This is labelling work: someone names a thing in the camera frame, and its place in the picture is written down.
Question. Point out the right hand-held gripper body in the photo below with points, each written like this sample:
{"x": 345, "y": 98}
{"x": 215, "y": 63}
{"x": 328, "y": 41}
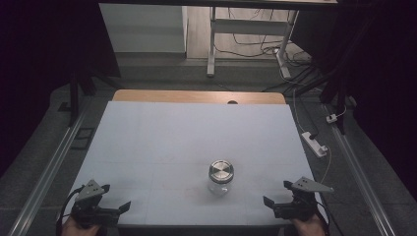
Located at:
{"x": 300, "y": 206}

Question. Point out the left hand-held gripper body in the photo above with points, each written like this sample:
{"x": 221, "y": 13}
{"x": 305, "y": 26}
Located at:
{"x": 88, "y": 209}

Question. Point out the clear glass jar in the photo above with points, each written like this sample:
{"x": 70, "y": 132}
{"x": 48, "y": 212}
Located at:
{"x": 219, "y": 187}

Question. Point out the person's left hand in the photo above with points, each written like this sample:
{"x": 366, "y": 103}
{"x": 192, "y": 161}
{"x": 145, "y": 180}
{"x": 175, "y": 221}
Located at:
{"x": 76, "y": 228}

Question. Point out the person's right hand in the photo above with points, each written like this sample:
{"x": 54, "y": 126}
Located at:
{"x": 309, "y": 227}

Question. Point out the white power strip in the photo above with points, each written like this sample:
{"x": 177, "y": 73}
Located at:
{"x": 314, "y": 144}

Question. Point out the small white adapter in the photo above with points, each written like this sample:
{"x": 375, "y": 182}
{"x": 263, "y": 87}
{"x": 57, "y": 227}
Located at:
{"x": 331, "y": 118}

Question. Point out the white table cover sheet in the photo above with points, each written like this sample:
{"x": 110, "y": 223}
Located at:
{"x": 183, "y": 141}

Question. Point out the black metal stand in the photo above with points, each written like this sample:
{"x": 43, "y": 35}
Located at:
{"x": 341, "y": 108}
{"x": 74, "y": 98}

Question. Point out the wooden table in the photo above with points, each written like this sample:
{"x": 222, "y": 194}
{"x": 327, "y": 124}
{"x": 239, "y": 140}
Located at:
{"x": 196, "y": 97}

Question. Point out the aluminium floor rail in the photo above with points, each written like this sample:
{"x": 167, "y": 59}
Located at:
{"x": 49, "y": 173}
{"x": 360, "y": 177}

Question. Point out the white metal desk frame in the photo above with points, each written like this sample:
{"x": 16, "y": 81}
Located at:
{"x": 249, "y": 27}

